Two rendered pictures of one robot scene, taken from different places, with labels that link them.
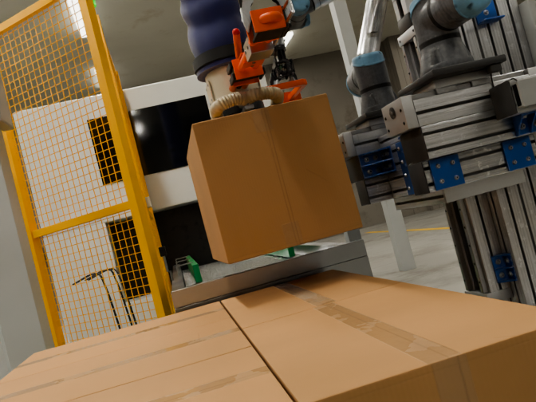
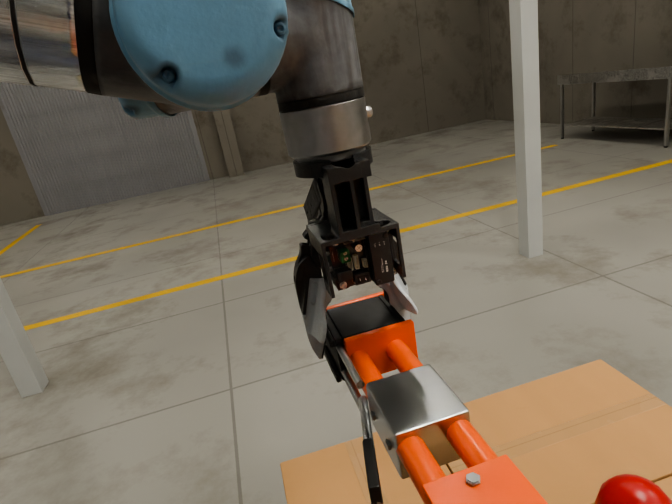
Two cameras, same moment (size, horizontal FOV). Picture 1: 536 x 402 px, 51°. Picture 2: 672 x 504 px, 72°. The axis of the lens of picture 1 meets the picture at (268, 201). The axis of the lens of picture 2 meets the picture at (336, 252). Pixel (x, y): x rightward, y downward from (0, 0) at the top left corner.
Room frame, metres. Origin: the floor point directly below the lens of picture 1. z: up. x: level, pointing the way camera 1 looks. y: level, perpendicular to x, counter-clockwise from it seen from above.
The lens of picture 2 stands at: (1.74, -0.12, 1.47)
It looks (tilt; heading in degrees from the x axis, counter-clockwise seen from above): 20 degrees down; 180
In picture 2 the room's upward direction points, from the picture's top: 11 degrees counter-clockwise
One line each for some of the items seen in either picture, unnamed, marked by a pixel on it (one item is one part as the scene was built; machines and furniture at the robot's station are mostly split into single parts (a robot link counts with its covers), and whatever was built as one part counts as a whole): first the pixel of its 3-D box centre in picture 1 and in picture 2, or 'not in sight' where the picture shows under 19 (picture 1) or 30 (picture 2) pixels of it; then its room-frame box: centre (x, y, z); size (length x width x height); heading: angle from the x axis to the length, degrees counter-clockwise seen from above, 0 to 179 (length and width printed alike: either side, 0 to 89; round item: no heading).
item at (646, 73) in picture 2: not in sight; (626, 103); (-4.61, 4.12, 0.47); 1.78 x 0.68 x 0.93; 14
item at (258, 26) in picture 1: (265, 25); (369, 333); (1.29, -0.10, 1.20); 0.08 x 0.07 x 0.05; 11
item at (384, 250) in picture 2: not in sight; (345, 219); (1.32, -0.10, 1.34); 0.09 x 0.08 x 0.12; 12
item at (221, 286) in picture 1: (271, 273); not in sight; (1.96, 0.05, 0.58); 0.70 x 0.03 x 0.06; 100
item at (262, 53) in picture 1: (258, 47); (416, 417); (1.43, -0.07, 1.20); 0.07 x 0.07 x 0.04; 11
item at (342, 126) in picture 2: not in sight; (330, 130); (1.32, -0.10, 1.43); 0.08 x 0.08 x 0.05
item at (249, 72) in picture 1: (246, 71); not in sight; (1.64, -0.03, 1.20); 0.10 x 0.08 x 0.06; 101
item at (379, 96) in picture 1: (378, 100); not in sight; (2.08, -0.49, 1.09); 0.15 x 0.15 x 0.10
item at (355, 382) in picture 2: (281, 29); (335, 374); (1.36, -0.14, 1.20); 0.31 x 0.03 x 0.05; 11
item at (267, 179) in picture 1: (262, 187); not in sight; (1.87, 0.01, 0.87); 0.60 x 0.40 x 0.40; 10
